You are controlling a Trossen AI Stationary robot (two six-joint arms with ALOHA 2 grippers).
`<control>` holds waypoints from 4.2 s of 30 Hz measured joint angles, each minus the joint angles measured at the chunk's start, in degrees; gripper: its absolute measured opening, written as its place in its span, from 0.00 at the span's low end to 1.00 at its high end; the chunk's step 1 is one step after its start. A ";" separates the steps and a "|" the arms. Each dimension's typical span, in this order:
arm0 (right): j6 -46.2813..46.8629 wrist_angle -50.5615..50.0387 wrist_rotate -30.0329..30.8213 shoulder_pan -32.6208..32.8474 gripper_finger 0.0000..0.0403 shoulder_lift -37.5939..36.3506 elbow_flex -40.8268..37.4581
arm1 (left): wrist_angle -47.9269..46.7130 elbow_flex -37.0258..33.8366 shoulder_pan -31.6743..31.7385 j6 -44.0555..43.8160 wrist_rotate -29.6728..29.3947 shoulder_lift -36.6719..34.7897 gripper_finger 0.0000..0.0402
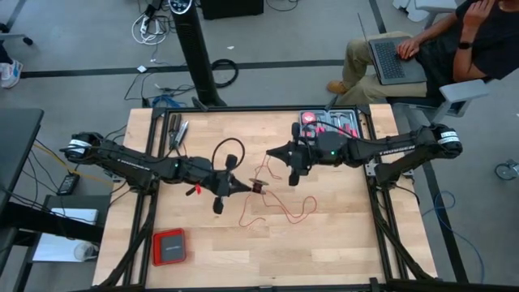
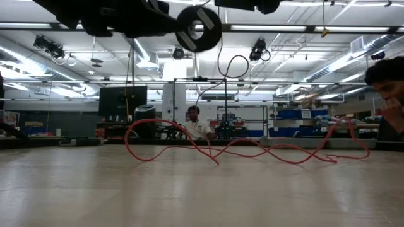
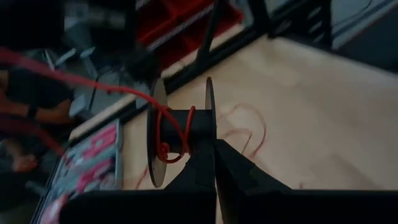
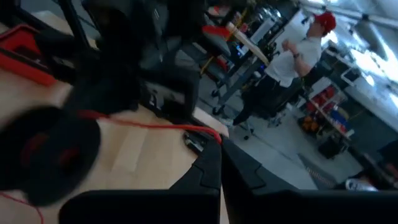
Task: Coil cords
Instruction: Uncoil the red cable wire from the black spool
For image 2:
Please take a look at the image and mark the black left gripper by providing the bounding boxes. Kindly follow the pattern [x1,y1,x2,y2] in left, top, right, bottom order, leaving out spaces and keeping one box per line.
[83,0,179,38]

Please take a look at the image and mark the black monitor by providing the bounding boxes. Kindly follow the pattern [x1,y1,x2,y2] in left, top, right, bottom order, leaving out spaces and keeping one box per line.
[98,85,148,117]

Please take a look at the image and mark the thin black station frame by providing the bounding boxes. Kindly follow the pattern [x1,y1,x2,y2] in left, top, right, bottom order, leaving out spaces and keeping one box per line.
[172,76,228,139]

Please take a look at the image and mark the person's left hand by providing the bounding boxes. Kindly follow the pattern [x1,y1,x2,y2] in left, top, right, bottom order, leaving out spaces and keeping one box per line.
[380,96,404,134]

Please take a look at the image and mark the black ceiling light bar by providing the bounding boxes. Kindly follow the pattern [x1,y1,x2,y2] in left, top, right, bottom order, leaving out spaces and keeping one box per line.
[0,21,404,35]

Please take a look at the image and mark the blue storage bin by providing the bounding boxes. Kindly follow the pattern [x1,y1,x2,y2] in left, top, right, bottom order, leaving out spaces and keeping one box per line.
[276,108,331,120]
[268,126,329,138]

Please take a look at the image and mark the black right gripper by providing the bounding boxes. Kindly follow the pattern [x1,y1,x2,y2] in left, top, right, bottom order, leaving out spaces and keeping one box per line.
[214,0,282,15]

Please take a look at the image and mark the grey tool kit case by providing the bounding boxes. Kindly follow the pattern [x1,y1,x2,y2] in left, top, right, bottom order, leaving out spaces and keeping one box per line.
[259,136,377,150]

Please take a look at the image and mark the wooden workbench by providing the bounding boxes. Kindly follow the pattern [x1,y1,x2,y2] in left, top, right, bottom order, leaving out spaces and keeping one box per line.
[328,122,380,139]

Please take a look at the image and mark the person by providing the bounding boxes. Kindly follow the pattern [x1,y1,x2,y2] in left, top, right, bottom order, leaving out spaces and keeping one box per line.
[364,55,404,143]
[182,105,218,141]

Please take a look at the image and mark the yellow hanging hook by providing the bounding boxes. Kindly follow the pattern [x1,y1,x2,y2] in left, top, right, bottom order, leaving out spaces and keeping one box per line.
[321,0,331,38]

